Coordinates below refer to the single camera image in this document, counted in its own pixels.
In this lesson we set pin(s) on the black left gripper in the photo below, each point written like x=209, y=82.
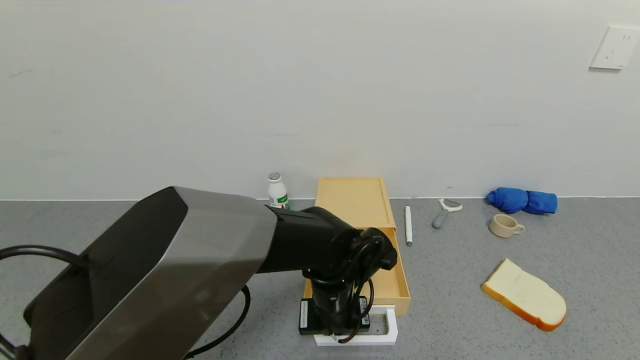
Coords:
x=311, y=316

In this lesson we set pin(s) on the left robot arm silver black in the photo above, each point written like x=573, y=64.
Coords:
x=200, y=250

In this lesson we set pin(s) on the white milk bottle green label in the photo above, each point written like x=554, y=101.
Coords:
x=276, y=192

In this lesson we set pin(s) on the white pen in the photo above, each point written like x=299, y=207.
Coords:
x=408, y=225

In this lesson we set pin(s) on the beige cup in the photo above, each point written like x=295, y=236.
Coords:
x=502, y=227

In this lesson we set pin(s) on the white bread slice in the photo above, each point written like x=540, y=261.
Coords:
x=525, y=295

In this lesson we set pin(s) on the rolled blue cloth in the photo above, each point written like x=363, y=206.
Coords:
x=520, y=201

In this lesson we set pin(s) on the white wall socket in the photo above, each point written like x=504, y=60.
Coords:
x=614, y=49

